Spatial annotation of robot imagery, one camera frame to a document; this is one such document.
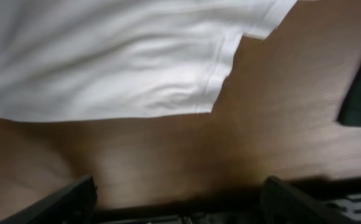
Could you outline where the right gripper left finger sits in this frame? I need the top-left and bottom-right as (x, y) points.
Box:
(0, 175), (97, 224)

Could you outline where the white t-shirt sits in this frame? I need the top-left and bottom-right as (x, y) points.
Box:
(0, 0), (296, 123)

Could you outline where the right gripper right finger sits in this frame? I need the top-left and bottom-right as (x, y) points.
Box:
(260, 176), (352, 224)

